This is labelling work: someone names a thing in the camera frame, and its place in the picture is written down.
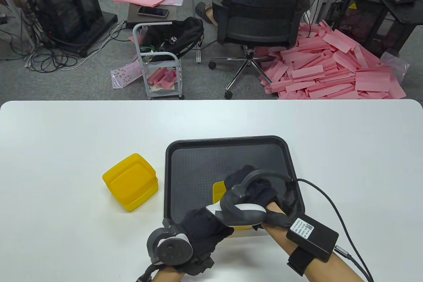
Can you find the black plastic tray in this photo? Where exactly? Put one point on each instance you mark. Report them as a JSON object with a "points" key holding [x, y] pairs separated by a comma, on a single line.
{"points": [[198, 169]]}

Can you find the printed plastic bag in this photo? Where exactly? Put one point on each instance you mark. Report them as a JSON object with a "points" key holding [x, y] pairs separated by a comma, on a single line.
{"points": [[124, 75]]}

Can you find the person's right forearm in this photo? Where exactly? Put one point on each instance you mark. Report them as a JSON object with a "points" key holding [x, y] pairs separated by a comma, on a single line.
{"points": [[281, 239]]}

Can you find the yellow plastic food container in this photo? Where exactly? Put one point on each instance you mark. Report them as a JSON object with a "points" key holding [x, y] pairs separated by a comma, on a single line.
{"points": [[138, 204], [129, 176], [218, 191]]}

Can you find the clear crumpled plastic bag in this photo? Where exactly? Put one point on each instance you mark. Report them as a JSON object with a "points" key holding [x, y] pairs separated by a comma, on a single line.
{"points": [[398, 65]]}

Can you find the black smartphone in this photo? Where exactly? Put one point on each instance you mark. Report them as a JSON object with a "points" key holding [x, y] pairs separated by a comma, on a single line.
{"points": [[153, 12]]}

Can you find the pink foam strips bundle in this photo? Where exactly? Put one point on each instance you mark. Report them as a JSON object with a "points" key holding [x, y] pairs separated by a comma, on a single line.
{"points": [[162, 77]]}

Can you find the black keyboard stand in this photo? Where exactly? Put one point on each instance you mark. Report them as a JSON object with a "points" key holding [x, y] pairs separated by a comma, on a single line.
{"points": [[408, 12]]}

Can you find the person's left forearm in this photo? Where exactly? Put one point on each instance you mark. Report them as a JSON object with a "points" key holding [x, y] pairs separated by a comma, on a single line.
{"points": [[168, 275]]}

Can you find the black sensor box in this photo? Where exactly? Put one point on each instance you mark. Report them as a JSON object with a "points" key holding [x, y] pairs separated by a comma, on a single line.
{"points": [[314, 239]]}

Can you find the pile of pink foam strips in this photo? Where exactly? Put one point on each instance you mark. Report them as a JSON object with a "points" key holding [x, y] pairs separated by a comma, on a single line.
{"points": [[330, 70]]}

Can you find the white rolling cart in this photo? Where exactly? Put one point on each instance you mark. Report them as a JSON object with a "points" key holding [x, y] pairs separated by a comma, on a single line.
{"points": [[165, 94]]}

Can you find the person's right hand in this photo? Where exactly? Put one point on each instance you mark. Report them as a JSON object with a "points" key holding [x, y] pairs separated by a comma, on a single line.
{"points": [[264, 192]]}

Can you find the black bag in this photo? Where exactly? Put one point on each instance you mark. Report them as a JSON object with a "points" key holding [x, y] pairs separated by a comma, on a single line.
{"points": [[185, 34]]}

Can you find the person's left hand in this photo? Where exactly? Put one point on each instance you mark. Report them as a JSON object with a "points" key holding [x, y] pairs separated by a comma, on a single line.
{"points": [[205, 229]]}

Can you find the black mesh office chair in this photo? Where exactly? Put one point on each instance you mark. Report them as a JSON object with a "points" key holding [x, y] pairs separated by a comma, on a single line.
{"points": [[257, 30]]}

